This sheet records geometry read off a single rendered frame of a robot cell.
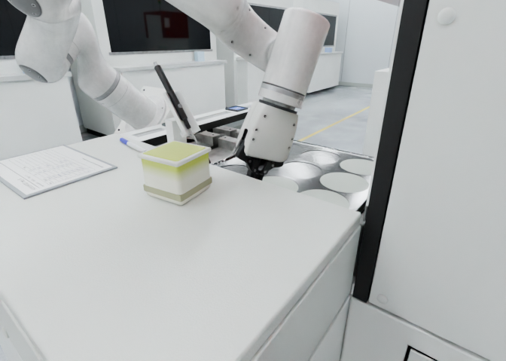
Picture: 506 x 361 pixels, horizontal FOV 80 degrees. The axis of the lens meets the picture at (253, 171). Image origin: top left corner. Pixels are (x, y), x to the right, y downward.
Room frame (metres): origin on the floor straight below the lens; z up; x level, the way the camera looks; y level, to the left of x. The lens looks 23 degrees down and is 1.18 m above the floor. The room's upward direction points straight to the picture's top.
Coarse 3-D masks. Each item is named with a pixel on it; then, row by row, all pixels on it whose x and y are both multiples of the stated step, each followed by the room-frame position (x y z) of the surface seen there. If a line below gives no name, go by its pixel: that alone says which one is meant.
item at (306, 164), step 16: (240, 160) 0.71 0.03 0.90; (288, 160) 0.71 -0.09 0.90; (304, 160) 0.71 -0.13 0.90; (320, 160) 0.71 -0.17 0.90; (336, 160) 0.71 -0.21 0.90; (368, 160) 0.71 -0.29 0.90; (288, 176) 0.61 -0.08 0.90; (304, 176) 0.61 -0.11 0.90; (320, 176) 0.61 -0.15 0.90; (368, 176) 0.61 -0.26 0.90; (336, 192) 0.54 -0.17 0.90; (352, 208) 0.47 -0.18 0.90
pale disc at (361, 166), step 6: (342, 162) 0.70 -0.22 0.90; (348, 162) 0.70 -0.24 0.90; (354, 162) 0.70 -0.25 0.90; (360, 162) 0.70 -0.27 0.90; (366, 162) 0.70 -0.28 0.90; (372, 162) 0.70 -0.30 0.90; (348, 168) 0.66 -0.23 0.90; (354, 168) 0.66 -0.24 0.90; (360, 168) 0.66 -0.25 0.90; (366, 168) 0.66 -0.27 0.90; (366, 174) 0.62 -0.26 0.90
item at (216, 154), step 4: (216, 148) 0.86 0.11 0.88; (220, 148) 0.86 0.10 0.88; (224, 148) 0.86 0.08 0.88; (212, 152) 0.82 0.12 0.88; (216, 152) 0.82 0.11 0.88; (220, 152) 0.82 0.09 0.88; (224, 152) 0.82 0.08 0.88; (228, 152) 0.82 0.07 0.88; (212, 156) 0.79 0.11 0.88; (216, 156) 0.79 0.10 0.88; (220, 156) 0.79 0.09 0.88; (224, 156) 0.79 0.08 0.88; (228, 156) 0.79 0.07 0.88; (212, 160) 0.76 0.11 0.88; (216, 160) 0.76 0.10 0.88; (220, 160) 0.76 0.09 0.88
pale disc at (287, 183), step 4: (264, 176) 0.61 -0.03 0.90; (268, 176) 0.61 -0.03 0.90; (272, 176) 0.61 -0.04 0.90; (276, 176) 0.61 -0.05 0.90; (280, 176) 0.61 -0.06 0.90; (264, 180) 0.59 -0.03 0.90; (268, 180) 0.59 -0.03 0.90; (272, 180) 0.59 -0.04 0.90; (276, 180) 0.59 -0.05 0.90; (280, 180) 0.59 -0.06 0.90; (284, 180) 0.59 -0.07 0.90; (288, 180) 0.59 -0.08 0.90; (292, 180) 0.59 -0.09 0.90; (276, 184) 0.57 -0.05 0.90; (280, 184) 0.57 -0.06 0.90; (284, 184) 0.57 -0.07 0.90; (288, 184) 0.57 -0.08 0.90; (292, 184) 0.57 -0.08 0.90; (296, 184) 0.57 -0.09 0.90; (288, 188) 0.55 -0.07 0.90; (292, 188) 0.55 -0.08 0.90; (296, 188) 0.55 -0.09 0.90
